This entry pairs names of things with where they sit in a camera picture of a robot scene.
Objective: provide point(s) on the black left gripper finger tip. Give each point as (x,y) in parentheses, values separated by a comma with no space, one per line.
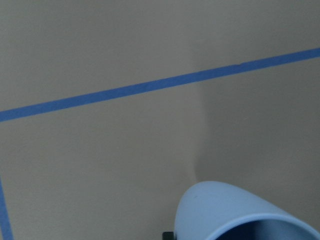
(168,235)

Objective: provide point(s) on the light blue plastic cup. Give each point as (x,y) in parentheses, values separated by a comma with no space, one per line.
(213,210)

